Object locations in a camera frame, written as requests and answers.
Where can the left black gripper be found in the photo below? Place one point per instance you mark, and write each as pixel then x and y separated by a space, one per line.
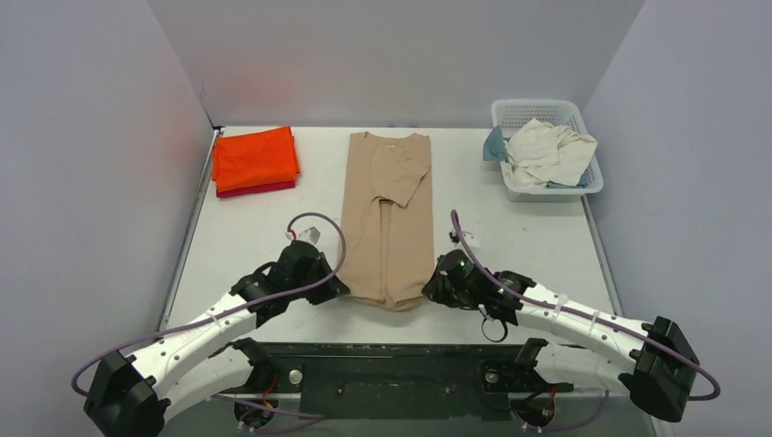
pixel 329 282

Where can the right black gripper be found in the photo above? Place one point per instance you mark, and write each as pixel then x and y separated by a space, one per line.
pixel 436 285

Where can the beige t shirt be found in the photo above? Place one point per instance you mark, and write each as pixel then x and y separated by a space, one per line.
pixel 387 220

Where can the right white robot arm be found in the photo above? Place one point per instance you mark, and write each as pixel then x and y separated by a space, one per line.
pixel 650 362

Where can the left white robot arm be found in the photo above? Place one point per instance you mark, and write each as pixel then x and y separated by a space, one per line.
pixel 138 393

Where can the folded red t shirt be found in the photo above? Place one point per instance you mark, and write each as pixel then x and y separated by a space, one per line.
pixel 237 192

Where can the folded orange t shirt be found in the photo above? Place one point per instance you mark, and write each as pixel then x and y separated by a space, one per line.
pixel 255 159

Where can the blue t shirt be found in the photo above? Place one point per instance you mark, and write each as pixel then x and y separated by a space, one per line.
pixel 494 146

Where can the white t shirt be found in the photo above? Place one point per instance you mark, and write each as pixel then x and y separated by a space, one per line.
pixel 542 155

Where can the white plastic basket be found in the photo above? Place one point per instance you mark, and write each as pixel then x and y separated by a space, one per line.
pixel 513 114

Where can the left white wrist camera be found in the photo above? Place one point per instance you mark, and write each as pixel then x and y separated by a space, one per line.
pixel 310 235

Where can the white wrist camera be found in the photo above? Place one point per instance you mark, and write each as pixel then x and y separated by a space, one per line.
pixel 471 240
pixel 310 235

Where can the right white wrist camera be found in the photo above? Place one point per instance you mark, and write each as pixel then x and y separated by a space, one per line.
pixel 471 240

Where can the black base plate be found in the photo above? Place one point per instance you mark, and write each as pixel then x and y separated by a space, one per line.
pixel 411 381

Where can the aluminium rail frame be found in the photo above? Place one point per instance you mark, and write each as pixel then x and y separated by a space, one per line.
pixel 552 243

